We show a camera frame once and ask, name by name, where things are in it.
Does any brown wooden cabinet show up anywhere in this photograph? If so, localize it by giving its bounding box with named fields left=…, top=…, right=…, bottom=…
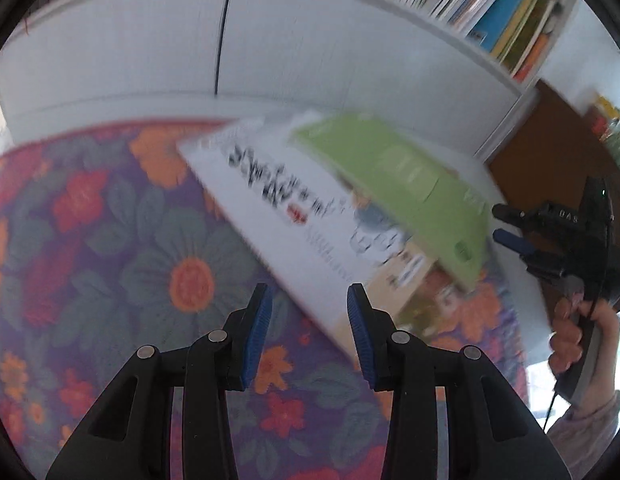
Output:
left=485, top=79, right=620, bottom=241

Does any floral printed cloth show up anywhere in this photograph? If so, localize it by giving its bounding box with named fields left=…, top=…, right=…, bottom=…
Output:
left=0, top=120, right=531, bottom=480

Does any white book with black title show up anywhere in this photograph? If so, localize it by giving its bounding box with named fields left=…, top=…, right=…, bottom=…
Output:
left=176, top=115, right=443, bottom=361

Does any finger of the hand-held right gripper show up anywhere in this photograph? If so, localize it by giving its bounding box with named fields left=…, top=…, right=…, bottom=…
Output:
left=492, top=228, right=537, bottom=261
left=491, top=203, right=533, bottom=227

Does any person's right hand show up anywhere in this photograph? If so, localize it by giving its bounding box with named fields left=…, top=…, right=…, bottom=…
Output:
left=548, top=296, right=620, bottom=406

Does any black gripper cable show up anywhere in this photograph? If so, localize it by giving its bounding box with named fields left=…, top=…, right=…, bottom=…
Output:
left=542, top=260, right=607, bottom=431

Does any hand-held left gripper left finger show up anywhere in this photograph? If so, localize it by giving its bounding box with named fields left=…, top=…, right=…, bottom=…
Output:
left=45, top=282, right=273, bottom=480

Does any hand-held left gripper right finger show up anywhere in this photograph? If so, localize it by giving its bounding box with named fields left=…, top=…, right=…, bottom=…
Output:
left=346, top=284, right=573, bottom=480

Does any green plant in glass vase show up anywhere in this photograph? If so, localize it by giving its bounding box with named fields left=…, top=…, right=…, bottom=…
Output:
left=602, top=115, right=620, bottom=171

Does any row of colourful shelf books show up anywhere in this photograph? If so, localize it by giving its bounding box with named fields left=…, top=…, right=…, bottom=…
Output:
left=75, top=0, right=566, bottom=83

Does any light green book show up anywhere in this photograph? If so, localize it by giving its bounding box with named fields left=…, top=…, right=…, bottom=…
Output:
left=289, top=111, right=497, bottom=295

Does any white bookshelf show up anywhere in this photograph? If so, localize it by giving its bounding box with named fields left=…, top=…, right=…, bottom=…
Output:
left=0, top=0, right=581, bottom=158

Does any red and yellow box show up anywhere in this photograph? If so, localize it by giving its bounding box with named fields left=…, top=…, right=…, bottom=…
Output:
left=587, top=95, right=620, bottom=131

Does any person's right forearm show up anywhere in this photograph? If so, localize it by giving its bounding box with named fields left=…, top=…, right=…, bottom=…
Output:
left=545, top=390, right=620, bottom=466

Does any cream yellow book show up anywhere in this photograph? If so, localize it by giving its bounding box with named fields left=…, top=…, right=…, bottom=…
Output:
left=365, top=252, right=441, bottom=311

